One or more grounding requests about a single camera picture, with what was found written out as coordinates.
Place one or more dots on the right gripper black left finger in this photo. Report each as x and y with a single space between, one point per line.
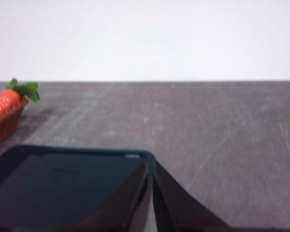
125 205

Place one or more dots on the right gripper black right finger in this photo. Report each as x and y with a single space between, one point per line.
174 207

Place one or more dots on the brown wicker basket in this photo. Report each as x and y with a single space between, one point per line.
4 125

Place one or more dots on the black rectangular tray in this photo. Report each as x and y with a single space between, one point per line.
50 183

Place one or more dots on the orange toy carrot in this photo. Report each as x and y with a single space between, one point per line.
4 101

